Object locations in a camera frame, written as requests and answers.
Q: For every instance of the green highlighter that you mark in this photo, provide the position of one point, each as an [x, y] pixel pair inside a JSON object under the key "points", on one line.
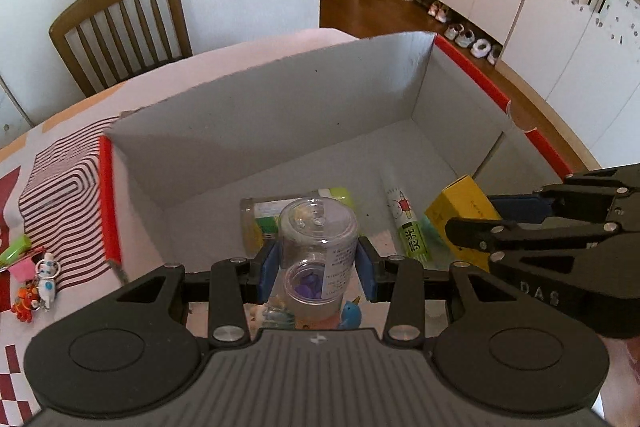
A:
{"points": [[15, 249]]}

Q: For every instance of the white red printed tablecloth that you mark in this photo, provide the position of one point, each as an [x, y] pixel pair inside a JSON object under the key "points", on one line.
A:
{"points": [[65, 147]]}

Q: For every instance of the blue bird toy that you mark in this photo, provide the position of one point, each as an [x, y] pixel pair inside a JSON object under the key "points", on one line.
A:
{"points": [[350, 314]]}

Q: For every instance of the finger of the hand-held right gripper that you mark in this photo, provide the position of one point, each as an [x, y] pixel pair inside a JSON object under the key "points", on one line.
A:
{"points": [[500, 234], [520, 207]]}

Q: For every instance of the green labelled bottle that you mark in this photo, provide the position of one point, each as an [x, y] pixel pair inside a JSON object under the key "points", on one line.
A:
{"points": [[260, 222]]}

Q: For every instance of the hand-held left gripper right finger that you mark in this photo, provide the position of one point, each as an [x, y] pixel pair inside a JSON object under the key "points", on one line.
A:
{"points": [[367, 272]]}

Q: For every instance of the row of small shoes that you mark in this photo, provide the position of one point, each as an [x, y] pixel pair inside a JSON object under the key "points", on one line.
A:
{"points": [[465, 36]]}

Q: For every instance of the pink binder clip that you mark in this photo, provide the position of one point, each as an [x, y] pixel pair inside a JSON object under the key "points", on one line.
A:
{"points": [[25, 267]]}

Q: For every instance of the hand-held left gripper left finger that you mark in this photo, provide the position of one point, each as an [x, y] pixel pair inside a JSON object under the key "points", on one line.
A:
{"points": [[267, 269]]}

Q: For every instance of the white side cabinet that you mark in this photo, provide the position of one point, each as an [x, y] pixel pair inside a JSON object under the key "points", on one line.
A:
{"points": [[12, 117]]}

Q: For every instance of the clear plastic jar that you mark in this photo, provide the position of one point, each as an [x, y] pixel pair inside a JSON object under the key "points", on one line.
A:
{"points": [[320, 232]]}

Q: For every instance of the red cardboard box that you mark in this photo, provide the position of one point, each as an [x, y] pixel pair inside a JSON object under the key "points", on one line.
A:
{"points": [[300, 132]]}

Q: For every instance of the white green glue pen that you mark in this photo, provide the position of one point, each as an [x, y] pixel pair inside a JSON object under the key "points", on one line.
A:
{"points": [[407, 227]]}

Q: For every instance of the small yellow box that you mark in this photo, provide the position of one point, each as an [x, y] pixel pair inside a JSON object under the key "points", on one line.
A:
{"points": [[460, 202]]}

